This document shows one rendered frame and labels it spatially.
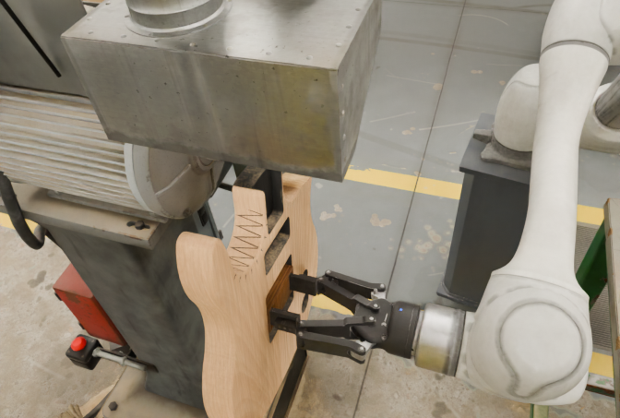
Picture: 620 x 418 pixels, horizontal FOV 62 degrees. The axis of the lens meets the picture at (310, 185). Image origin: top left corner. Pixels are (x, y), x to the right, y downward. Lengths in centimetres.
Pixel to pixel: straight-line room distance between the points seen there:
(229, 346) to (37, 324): 177
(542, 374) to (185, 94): 44
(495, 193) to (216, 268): 119
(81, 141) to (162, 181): 14
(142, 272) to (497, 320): 73
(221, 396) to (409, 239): 165
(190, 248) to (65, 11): 33
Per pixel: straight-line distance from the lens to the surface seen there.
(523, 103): 148
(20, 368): 233
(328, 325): 75
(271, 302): 76
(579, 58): 89
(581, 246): 241
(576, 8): 94
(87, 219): 99
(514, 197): 164
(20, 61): 83
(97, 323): 144
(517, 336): 53
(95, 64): 60
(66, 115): 83
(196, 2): 55
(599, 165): 279
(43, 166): 91
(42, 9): 74
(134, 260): 105
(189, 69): 53
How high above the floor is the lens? 178
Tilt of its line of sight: 46 degrees down
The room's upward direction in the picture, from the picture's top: 6 degrees counter-clockwise
